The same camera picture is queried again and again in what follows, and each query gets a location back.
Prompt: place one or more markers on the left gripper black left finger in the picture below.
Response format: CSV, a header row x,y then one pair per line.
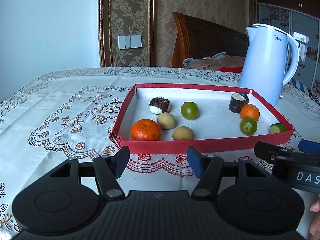
x,y
107,170

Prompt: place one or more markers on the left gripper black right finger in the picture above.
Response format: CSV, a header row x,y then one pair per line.
x,y
208,170

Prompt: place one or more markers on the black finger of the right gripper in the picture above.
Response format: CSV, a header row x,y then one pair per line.
x,y
308,146
269,152

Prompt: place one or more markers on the green cucumber piece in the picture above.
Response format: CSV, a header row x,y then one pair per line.
x,y
277,128

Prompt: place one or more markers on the green lime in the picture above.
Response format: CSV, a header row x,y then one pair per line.
x,y
190,110
248,126

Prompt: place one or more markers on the small orange tangerine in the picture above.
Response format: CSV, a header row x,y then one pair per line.
x,y
250,110

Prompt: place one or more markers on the large orange tangerine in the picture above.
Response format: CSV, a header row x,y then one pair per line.
x,y
146,130

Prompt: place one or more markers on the dark sugarcane piece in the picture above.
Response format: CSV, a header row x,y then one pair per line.
x,y
238,100

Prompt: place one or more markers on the person's hand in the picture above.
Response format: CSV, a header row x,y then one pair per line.
x,y
315,226

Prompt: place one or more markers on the striped colourful bedding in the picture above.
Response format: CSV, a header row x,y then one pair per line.
x,y
313,95

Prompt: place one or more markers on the red shallow box tray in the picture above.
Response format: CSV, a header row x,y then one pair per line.
x,y
216,128

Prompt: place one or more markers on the white electric kettle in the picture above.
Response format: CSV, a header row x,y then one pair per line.
x,y
270,62

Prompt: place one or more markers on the wooden bed headboard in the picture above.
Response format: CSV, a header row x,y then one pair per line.
x,y
198,38

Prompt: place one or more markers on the white wall switch panel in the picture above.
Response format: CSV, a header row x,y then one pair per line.
x,y
129,42

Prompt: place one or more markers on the gilded wall moulding frame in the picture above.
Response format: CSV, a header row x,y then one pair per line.
x,y
126,18

